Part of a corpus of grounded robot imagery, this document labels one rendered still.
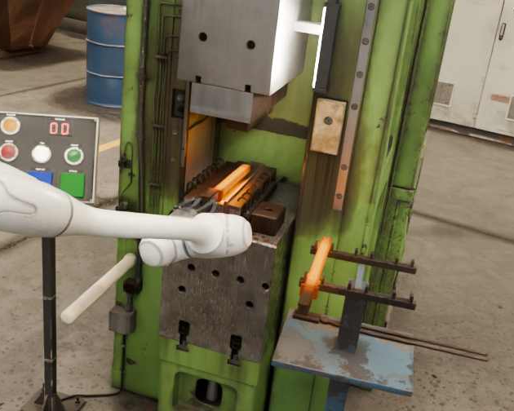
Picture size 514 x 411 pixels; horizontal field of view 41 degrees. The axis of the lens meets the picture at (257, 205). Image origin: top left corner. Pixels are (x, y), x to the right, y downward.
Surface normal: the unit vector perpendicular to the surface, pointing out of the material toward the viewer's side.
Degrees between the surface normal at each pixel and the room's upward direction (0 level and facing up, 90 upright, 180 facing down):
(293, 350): 0
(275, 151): 90
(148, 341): 90
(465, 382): 0
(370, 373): 0
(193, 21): 90
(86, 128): 60
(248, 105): 90
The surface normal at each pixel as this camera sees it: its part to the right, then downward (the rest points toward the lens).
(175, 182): -0.30, 0.35
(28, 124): 0.17, -0.11
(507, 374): 0.11, -0.92
